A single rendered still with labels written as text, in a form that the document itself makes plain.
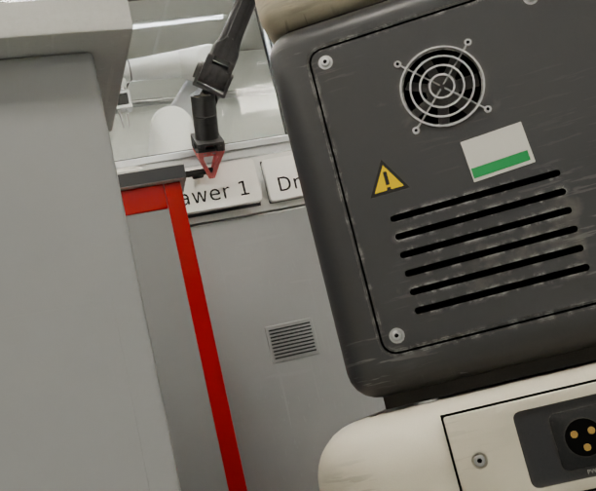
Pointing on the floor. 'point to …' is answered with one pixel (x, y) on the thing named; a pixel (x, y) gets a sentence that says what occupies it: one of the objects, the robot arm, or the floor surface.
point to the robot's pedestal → (55, 260)
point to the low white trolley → (181, 330)
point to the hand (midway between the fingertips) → (210, 173)
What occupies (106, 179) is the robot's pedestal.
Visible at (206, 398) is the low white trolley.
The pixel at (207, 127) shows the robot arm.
